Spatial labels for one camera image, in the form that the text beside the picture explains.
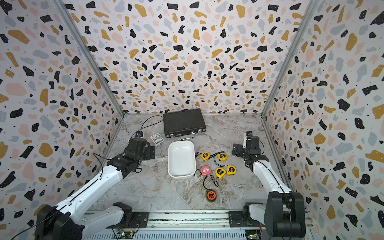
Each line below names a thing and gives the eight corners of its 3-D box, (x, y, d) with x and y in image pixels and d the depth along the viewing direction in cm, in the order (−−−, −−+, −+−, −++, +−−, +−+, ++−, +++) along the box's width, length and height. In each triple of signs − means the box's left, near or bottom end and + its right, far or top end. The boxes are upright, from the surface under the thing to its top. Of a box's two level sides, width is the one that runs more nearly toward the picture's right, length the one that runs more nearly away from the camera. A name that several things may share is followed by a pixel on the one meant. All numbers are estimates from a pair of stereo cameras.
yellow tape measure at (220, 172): (213, 173, 91) (213, 171, 90) (219, 167, 94) (219, 165, 92) (220, 179, 89) (220, 177, 87) (226, 173, 92) (226, 171, 90)
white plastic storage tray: (165, 180, 89) (163, 175, 84) (170, 145, 105) (169, 140, 100) (195, 180, 89) (195, 176, 85) (196, 145, 105) (196, 140, 100)
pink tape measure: (203, 177, 90) (203, 176, 89) (200, 168, 94) (200, 167, 92) (212, 174, 92) (212, 172, 90) (208, 165, 95) (208, 164, 94)
